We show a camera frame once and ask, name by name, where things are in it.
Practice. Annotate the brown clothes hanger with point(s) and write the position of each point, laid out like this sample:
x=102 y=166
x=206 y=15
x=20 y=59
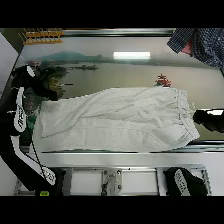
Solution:
x=43 y=33
x=41 y=41

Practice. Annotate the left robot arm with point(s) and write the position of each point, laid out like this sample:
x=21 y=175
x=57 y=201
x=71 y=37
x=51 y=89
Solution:
x=13 y=156

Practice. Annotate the silver frame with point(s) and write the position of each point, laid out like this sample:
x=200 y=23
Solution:
x=133 y=159

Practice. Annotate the white pants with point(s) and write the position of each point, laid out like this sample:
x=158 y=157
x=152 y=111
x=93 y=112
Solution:
x=126 y=120

